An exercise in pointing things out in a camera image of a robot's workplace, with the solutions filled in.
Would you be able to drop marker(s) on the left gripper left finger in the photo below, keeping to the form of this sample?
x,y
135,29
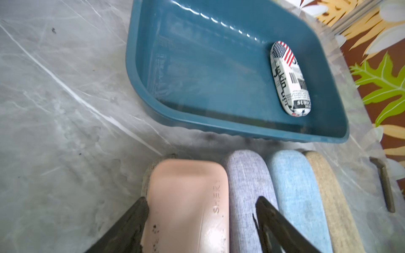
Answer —
x,y
125,235

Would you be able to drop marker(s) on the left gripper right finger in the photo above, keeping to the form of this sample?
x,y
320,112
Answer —
x,y
275,232

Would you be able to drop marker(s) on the purple fabric glasses case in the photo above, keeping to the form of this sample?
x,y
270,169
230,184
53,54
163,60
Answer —
x,y
249,178

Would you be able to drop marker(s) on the pink glasses case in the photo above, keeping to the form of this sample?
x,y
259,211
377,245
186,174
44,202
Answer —
x,y
188,204

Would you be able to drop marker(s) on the newspaper print glasses case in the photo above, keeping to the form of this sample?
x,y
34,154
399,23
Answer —
x,y
290,84

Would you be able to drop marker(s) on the beige fabric glasses case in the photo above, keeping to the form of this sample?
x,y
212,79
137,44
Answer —
x,y
150,169

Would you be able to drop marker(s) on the light blue glasses case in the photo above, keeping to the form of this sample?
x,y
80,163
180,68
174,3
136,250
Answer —
x,y
298,197

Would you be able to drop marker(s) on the tan fabric glasses case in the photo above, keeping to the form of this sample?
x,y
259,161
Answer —
x,y
344,234

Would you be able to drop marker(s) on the teal plastic storage tray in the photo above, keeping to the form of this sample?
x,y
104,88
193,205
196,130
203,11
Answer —
x,y
207,65

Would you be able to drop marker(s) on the dark metal hex key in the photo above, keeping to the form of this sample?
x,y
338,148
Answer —
x,y
385,182

